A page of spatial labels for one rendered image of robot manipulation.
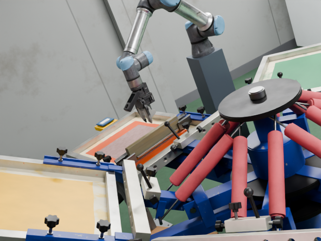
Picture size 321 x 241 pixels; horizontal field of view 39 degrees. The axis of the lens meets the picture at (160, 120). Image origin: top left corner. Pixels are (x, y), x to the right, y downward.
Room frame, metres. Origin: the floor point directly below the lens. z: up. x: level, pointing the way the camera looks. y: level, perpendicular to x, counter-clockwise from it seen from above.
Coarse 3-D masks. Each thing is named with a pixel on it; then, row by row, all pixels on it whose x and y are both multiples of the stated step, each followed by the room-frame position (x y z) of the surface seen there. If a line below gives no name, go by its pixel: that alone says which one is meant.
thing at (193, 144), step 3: (195, 141) 1.97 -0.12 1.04; (198, 141) 1.96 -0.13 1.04; (189, 144) 1.96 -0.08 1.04; (192, 144) 1.95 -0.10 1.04; (195, 144) 1.93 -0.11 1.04; (186, 147) 1.97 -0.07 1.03; (189, 147) 1.95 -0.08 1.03; (192, 147) 1.93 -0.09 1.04; (183, 150) 2.00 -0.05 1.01; (186, 150) 1.98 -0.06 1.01
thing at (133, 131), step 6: (126, 126) 2.76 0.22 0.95; (132, 126) 2.72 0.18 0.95; (138, 126) 2.68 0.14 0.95; (144, 126) 2.64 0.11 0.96; (150, 126) 2.60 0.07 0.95; (156, 126) 2.56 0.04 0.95; (120, 132) 2.69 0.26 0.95; (126, 132) 2.65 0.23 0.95; (132, 132) 2.61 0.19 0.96; (138, 132) 2.58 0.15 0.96; (144, 132) 2.54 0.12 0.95; (180, 132) 2.33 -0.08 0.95; (120, 138) 2.60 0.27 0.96; (126, 138) 2.56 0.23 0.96; (132, 138) 2.52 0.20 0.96; (138, 138) 2.49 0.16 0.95; (174, 138) 2.29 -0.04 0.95; (162, 144) 2.27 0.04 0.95; (168, 144) 2.24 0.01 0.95
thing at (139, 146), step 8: (168, 120) 2.31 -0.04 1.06; (176, 120) 2.33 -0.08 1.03; (160, 128) 2.27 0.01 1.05; (168, 128) 2.29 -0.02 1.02; (176, 128) 2.32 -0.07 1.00; (144, 136) 2.22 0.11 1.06; (152, 136) 2.24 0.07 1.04; (160, 136) 2.26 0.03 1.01; (136, 144) 2.18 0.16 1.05; (144, 144) 2.20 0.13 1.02; (152, 144) 2.23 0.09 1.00; (128, 152) 2.16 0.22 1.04; (136, 152) 2.17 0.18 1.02
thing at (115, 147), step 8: (104, 144) 2.61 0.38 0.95; (112, 144) 2.55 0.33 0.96; (120, 144) 2.50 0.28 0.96; (128, 144) 2.46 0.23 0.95; (88, 152) 2.59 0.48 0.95; (104, 152) 2.49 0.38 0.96; (112, 152) 2.44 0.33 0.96; (120, 152) 2.39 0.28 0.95; (152, 152) 2.23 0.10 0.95; (112, 160) 2.33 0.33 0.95; (144, 160) 2.17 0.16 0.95; (136, 168) 2.12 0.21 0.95
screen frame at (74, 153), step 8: (136, 112) 2.86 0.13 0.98; (160, 112) 2.66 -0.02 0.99; (120, 120) 2.81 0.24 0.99; (128, 120) 2.83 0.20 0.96; (192, 120) 2.36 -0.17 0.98; (112, 128) 2.77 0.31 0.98; (96, 136) 2.70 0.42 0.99; (104, 136) 2.73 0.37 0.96; (80, 144) 2.67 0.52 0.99; (88, 144) 2.67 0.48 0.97; (72, 152) 2.60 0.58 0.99; (80, 152) 2.63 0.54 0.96; (96, 160) 2.33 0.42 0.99
